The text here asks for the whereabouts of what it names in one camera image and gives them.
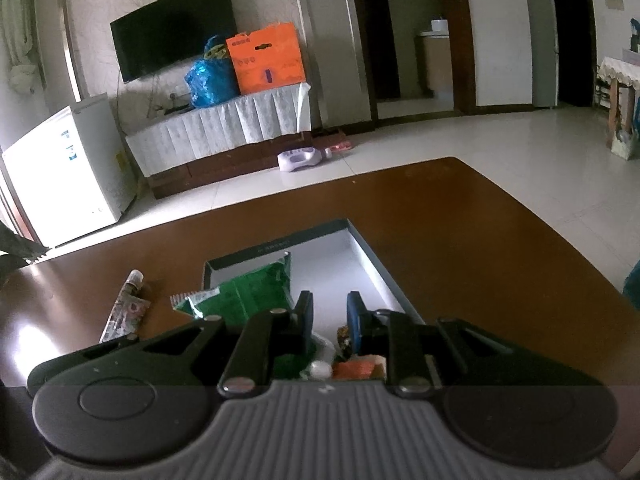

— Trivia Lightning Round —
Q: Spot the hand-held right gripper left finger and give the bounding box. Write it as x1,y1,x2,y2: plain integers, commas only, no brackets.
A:
27,290,315,397

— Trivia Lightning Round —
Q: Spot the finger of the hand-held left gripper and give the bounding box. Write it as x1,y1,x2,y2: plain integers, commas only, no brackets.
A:
0,256,20,288

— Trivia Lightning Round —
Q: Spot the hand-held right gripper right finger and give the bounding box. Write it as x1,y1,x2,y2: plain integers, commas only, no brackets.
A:
346,290,601,400

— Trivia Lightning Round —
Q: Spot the brown snack packet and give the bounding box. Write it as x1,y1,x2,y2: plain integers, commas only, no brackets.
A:
336,325,356,361

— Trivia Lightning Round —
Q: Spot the orange foil wrapper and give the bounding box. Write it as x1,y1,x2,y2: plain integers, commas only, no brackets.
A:
332,357,386,381

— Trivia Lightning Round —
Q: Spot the white ball candy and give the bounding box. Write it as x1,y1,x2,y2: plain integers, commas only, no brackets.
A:
300,350,335,381

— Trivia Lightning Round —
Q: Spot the grey cardboard box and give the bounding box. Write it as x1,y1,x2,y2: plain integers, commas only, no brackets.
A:
202,218,426,341

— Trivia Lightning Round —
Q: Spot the green snack packet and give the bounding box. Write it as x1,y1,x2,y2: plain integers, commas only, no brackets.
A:
170,252,321,382

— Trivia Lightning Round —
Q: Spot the white chest freezer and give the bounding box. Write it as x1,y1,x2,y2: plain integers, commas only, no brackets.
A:
0,92,138,248

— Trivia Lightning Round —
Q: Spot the long patterned tube packet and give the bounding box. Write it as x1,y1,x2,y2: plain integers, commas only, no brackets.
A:
99,270,151,345

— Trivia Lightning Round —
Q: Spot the purple white bottle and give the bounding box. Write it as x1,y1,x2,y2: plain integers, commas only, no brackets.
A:
277,146,333,173

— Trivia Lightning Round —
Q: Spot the dark wooden tv cabinet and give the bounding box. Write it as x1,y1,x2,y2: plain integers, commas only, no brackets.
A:
147,130,313,200

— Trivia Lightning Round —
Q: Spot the white clothed side table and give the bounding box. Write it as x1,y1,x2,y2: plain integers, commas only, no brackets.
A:
125,82,312,177

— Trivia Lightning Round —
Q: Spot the blue plastic bag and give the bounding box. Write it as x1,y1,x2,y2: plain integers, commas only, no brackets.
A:
184,35,241,109

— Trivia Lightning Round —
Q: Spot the pale window curtain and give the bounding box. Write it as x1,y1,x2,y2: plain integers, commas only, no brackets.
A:
0,0,41,93

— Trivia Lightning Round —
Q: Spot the orange cardboard box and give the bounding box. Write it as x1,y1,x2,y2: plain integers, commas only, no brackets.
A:
225,22,307,96

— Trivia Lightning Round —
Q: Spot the wooden kitchen counter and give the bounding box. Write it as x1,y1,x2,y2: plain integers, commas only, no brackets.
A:
415,30,453,96

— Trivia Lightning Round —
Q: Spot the blue plastic item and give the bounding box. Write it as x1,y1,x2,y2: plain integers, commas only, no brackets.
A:
622,259,640,306

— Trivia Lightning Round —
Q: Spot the small floor basket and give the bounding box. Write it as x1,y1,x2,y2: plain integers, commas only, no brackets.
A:
611,125,640,161

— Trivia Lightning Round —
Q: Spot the side table with cloth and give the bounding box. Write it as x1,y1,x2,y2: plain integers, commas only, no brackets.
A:
595,55,640,148

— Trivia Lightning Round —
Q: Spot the black wall television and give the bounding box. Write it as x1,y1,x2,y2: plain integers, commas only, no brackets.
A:
110,0,238,84

